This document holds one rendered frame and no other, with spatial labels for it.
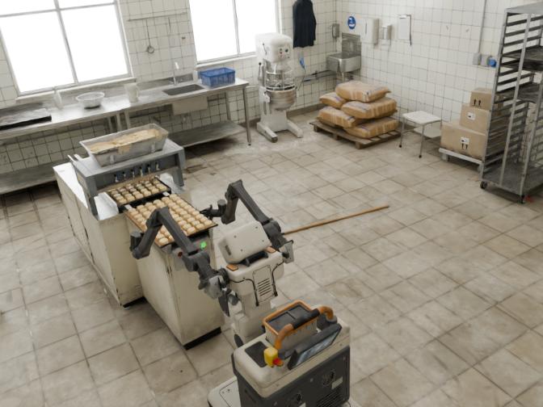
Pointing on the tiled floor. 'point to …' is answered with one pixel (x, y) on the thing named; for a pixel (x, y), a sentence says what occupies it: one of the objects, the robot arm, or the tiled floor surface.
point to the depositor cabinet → (107, 235)
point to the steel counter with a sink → (182, 101)
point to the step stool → (423, 126)
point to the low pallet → (355, 136)
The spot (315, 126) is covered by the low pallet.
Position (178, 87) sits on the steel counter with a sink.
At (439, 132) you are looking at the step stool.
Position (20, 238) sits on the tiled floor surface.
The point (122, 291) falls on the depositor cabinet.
